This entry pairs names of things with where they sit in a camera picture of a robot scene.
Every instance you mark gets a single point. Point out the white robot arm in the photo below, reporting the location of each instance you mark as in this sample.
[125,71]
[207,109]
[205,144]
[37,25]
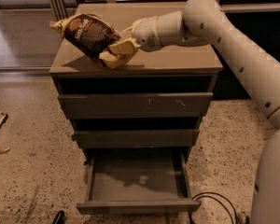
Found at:
[201,22]

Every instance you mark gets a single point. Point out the grey middle drawer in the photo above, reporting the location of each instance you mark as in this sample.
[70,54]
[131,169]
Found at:
[136,138]

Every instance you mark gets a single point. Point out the grey drawer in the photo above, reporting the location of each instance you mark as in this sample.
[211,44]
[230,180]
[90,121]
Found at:
[137,181]
[135,105]
[136,138]

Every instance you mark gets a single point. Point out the black object bottom edge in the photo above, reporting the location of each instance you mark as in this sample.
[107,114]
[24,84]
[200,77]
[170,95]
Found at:
[59,218]

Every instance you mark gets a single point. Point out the metal window frame post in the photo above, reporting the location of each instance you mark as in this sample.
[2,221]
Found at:
[59,9]

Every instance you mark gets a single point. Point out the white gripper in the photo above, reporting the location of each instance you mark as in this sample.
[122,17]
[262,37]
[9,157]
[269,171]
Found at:
[145,34]

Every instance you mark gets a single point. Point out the grey drawer cabinet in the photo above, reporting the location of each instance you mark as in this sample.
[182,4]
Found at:
[170,70]

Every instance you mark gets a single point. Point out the grey power strip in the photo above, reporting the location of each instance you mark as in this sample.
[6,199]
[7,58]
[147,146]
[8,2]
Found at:
[243,218]

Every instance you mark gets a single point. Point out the brown chip bag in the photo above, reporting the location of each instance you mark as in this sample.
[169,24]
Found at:
[88,32]

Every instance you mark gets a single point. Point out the grey top drawer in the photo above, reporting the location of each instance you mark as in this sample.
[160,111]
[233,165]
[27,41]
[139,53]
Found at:
[135,105]

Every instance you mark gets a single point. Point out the grey bottom drawer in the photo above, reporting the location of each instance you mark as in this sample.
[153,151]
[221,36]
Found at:
[137,181]

